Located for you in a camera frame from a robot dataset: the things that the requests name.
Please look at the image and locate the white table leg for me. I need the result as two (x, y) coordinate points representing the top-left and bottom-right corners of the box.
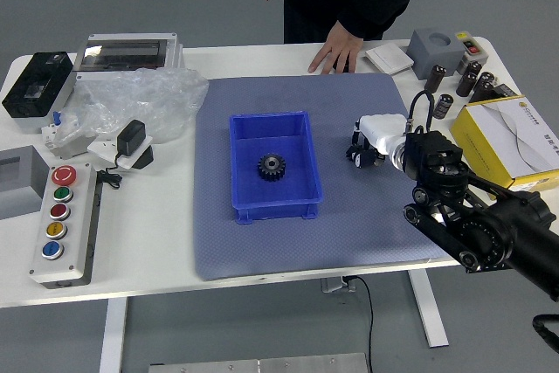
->
(408, 268), (450, 349)
(99, 298), (128, 373)

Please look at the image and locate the black-lid grey enclosure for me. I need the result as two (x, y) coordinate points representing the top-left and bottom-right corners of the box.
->
(1, 51), (78, 134)

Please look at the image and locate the big black gear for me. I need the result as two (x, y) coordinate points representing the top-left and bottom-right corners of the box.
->
(256, 153), (287, 183)

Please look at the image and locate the yellow white cardboard box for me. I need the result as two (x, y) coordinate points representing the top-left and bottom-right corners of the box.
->
(449, 94), (559, 193)

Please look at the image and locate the clear plastic bag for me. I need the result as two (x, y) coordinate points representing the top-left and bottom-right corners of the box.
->
(54, 66), (210, 146)

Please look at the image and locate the black ribbed cable hose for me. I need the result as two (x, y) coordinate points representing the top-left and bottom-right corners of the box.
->
(532, 314), (559, 350)

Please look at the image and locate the flat black device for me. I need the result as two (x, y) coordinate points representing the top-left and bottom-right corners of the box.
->
(493, 83), (523, 99)

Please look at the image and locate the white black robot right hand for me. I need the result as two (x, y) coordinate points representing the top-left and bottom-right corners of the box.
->
(346, 114), (411, 169)

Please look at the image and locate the white wall switch plate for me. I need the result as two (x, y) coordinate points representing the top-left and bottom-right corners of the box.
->
(364, 44), (415, 75)

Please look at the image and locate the grey block with round hole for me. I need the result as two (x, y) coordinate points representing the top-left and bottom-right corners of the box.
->
(407, 29), (465, 80)

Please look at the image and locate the grey window enclosure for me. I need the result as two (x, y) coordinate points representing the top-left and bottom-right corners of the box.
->
(0, 144), (50, 221)

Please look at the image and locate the white socket block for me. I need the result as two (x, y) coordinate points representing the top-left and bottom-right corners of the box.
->
(86, 135), (155, 170)

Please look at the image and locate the grey five-button control station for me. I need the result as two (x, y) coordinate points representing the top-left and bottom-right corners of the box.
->
(28, 162), (104, 290)

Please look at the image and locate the person's left hand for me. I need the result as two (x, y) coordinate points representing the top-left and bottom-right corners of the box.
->
(307, 20), (364, 75)

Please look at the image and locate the grey clear-lid distribution box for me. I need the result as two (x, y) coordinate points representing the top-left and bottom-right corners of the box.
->
(72, 32), (185, 81)

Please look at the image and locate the grey-blue table mat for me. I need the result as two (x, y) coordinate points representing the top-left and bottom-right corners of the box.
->
(193, 72), (453, 281)

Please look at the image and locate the silver metal plate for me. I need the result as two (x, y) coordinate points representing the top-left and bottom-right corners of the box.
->
(148, 352), (370, 373)

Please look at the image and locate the grey two-button switch box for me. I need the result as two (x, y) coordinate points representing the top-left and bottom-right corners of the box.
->
(453, 31), (488, 75)

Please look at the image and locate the white circuit breaker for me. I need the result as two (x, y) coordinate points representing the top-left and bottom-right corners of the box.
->
(41, 110), (95, 160)

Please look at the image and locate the grey under-table control box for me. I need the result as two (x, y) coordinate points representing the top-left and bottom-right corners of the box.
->
(321, 276), (357, 294)

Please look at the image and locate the black power adapter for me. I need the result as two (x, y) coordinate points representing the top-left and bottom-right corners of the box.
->
(115, 119), (148, 158)

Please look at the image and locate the black adapter cord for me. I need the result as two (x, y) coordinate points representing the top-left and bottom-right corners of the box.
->
(94, 152), (126, 190)

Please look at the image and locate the blue plastic box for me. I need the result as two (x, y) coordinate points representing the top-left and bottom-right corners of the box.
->
(228, 111), (325, 226)

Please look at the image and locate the black cable under table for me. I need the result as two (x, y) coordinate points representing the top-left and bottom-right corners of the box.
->
(342, 275), (376, 373)

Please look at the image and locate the black cylindrical capacitor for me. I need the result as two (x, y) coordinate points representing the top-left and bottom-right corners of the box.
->
(433, 93), (454, 120)
(462, 60), (484, 82)
(475, 70), (496, 90)
(470, 80), (493, 103)
(424, 64), (447, 93)
(455, 72), (478, 98)

